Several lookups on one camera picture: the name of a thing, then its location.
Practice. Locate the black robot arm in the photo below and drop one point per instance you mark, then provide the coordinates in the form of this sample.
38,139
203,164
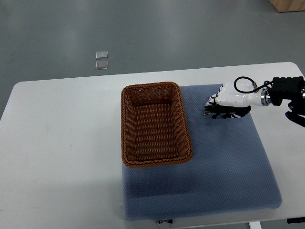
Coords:
293,89

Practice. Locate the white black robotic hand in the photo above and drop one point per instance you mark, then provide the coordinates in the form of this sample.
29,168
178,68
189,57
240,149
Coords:
239,95

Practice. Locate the black table control panel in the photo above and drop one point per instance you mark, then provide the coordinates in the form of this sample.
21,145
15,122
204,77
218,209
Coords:
296,220

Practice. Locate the dark toy crocodile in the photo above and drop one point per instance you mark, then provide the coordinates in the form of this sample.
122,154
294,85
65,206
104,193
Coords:
216,110

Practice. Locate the upper metal floor plate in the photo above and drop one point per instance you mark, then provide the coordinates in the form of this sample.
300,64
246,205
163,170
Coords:
101,55

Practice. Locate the blue grey foam mat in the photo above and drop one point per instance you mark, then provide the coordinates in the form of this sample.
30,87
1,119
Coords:
229,170

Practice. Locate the wooden box corner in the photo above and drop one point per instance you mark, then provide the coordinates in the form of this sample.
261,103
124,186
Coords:
288,5

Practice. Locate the lower metal floor plate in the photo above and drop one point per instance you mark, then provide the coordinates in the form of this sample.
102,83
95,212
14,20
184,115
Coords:
101,65

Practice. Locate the metal floor plate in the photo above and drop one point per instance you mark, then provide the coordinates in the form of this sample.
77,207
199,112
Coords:
101,65
101,55

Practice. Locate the brown wicker basket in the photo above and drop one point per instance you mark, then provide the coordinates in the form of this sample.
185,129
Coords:
154,127

